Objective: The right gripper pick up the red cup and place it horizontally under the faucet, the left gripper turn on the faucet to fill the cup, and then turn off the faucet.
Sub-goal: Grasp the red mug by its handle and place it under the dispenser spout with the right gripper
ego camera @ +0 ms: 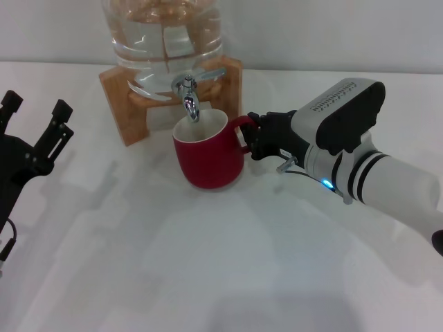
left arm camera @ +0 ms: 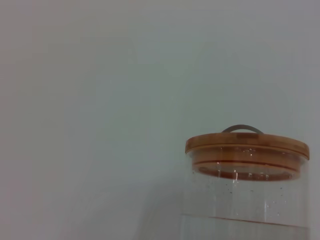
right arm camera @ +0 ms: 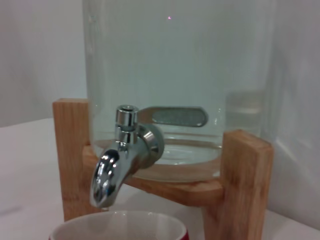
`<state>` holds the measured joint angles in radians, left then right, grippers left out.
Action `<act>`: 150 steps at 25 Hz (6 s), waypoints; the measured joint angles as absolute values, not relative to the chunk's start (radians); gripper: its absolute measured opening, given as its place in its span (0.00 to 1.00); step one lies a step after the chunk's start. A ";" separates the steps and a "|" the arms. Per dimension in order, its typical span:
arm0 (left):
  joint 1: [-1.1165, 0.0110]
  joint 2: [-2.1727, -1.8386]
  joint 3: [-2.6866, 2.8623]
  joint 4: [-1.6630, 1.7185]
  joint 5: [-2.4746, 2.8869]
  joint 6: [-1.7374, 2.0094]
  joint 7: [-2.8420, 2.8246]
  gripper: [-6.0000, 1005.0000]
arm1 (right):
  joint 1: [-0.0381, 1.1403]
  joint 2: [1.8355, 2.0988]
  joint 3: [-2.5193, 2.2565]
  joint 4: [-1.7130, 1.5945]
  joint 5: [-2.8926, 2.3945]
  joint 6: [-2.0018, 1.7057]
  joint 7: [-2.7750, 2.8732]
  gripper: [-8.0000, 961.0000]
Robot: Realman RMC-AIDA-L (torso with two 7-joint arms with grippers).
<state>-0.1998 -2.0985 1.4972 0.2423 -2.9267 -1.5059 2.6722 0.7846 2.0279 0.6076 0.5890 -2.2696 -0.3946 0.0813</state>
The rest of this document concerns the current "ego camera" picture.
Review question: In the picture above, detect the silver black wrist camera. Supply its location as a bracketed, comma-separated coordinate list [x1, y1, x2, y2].
[296, 77, 386, 156]

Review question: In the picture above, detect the chrome faucet tap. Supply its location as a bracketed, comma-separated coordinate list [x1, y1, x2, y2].
[172, 68, 228, 124]

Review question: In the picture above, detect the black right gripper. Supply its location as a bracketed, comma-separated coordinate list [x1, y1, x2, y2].
[240, 109, 312, 170]

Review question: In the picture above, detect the wooden dispenser stand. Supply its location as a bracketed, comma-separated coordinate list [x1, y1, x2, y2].
[98, 57, 243, 147]

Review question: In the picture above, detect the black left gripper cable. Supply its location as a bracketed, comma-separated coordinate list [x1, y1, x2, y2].
[0, 217, 18, 264]

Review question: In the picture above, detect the red ceramic cup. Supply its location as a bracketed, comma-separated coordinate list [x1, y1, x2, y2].
[172, 107, 259, 190]

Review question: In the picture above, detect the right gripper cable connector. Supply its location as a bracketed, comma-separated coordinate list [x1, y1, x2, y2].
[275, 155, 343, 200]

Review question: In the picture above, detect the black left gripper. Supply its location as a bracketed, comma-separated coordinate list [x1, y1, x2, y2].
[0, 90, 75, 232]

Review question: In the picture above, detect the glass water dispenser jar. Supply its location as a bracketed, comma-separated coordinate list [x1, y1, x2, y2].
[100, 0, 224, 101]

